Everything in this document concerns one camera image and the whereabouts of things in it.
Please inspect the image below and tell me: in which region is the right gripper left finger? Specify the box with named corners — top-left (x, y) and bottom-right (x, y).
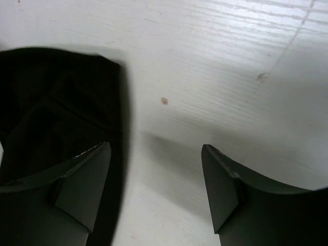
top-left (1, 142), bottom-right (111, 246)

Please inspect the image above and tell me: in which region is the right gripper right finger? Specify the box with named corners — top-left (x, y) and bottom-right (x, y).
top-left (201, 145), bottom-right (327, 245)

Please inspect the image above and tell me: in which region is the black skirt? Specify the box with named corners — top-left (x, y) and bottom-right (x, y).
top-left (1, 47), bottom-right (130, 245)

